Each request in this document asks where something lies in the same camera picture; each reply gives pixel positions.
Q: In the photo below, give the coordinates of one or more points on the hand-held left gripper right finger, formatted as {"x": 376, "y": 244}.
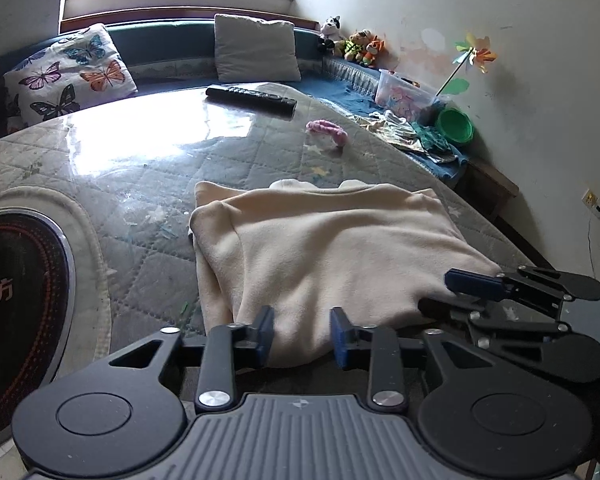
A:
{"x": 338, "y": 335}

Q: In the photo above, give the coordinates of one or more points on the dark teal sofa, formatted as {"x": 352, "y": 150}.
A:
{"x": 180, "y": 45}

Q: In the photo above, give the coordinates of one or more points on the black remote control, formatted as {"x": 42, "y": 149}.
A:
{"x": 250, "y": 97}

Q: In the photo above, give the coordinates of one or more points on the wooden bench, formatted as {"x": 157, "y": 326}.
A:
{"x": 490, "y": 185}

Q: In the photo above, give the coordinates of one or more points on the orange plush toy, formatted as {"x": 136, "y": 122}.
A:
{"x": 375, "y": 50}

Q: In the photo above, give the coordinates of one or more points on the cream shirt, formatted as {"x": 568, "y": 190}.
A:
{"x": 330, "y": 250}

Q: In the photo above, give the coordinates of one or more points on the beige patterned cloth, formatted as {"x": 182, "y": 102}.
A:
{"x": 390, "y": 130}

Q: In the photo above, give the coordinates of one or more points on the wall socket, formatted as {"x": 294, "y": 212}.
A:
{"x": 594, "y": 203}

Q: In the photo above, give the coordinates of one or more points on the blue blanket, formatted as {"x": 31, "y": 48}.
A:
{"x": 350, "y": 95}

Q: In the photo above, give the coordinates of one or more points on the grey pillow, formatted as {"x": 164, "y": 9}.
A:
{"x": 255, "y": 50}

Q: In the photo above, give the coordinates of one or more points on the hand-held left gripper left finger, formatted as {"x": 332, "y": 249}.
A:
{"x": 266, "y": 332}

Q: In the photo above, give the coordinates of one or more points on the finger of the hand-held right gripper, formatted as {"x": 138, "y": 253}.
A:
{"x": 500, "y": 322}
{"x": 472, "y": 282}

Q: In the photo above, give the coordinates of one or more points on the clear plastic box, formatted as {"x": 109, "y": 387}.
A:
{"x": 405, "y": 95}

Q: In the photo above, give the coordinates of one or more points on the butterfly print pillow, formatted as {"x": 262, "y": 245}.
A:
{"x": 75, "y": 75}

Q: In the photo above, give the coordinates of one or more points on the black induction cooker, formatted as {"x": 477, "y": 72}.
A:
{"x": 15, "y": 320}

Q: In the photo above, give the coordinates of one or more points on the green patterned cloth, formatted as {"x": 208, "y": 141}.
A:
{"x": 432, "y": 137}

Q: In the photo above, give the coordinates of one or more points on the black and white plush cow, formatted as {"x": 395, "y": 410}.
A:
{"x": 331, "y": 30}

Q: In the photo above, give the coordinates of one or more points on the colourful pinwheel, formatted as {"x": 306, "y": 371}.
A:
{"x": 477, "y": 52}

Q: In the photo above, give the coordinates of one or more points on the green plush toy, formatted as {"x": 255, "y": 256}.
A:
{"x": 355, "y": 47}

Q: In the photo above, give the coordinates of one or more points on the green bowl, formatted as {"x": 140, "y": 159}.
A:
{"x": 455, "y": 125}

